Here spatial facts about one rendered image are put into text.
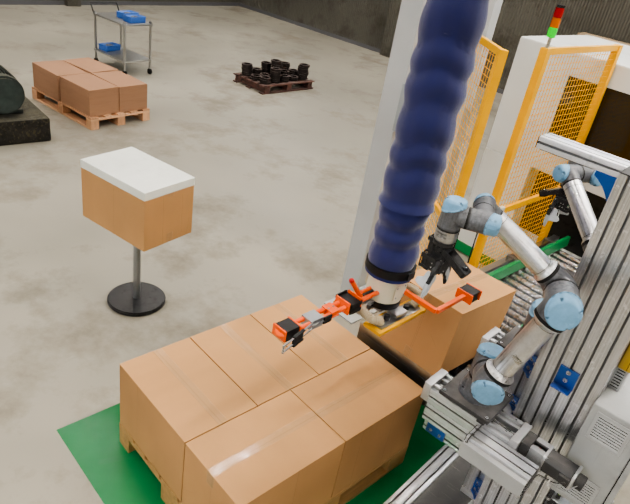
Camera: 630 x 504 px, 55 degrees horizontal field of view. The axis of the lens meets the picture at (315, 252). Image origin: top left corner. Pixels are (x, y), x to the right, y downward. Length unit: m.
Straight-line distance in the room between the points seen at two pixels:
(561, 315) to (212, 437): 1.55
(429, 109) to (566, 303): 0.84
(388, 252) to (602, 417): 1.01
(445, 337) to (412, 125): 1.23
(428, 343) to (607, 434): 1.07
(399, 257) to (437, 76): 0.76
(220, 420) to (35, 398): 1.31
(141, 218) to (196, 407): 1.33
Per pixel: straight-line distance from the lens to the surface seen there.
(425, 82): 2.29
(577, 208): 2.64
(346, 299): 2.56
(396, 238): 2.52
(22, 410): 3.75
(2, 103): 6.92
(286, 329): 2.32
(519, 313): 4.19
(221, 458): 2.72
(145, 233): 3.78
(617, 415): 2.45
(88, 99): 7.40
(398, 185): 2.42
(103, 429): 3.58
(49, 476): 3.42
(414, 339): 3.24
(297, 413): 2.94
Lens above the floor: 2.61
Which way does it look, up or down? 30 degrees down
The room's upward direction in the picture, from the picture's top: 10 degrees clockwise
